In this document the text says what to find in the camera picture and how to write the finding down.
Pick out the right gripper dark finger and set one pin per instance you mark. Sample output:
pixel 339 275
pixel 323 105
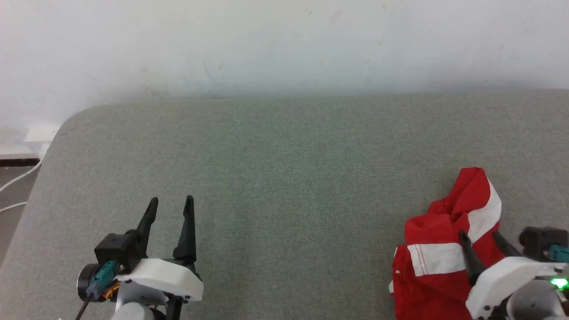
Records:
pixel 472 260
pixel 506 246

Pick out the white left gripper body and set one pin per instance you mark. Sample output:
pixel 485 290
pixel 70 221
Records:
pixel 164 275

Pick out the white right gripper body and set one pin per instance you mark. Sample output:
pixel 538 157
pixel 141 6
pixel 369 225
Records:
pixel 502 280

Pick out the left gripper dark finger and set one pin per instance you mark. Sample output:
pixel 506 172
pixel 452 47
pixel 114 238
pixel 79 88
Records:
pixel 187 235
pixel 149 220

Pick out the red and white garment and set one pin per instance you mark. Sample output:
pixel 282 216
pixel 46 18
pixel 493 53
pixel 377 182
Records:
pixel 438 235

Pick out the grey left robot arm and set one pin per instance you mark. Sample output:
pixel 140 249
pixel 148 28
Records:
pixel 140 304

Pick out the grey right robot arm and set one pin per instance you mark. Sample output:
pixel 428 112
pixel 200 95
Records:
pixel 535 302

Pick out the grey-green fabric sofa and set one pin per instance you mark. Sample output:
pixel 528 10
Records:
pixel 284 186

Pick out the dark baseboard strip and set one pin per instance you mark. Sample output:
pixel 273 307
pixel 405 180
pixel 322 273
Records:
pixel 18 162

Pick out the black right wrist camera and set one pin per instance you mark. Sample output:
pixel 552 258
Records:
pixel 538 242

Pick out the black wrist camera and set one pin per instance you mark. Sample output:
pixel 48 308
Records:
pixel 118 250
pixel 538 242

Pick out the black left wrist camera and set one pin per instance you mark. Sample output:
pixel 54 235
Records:
pixel 118 250

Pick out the white wall outlet box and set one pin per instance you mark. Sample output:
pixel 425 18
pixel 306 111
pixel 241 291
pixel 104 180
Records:
pixel 41 133

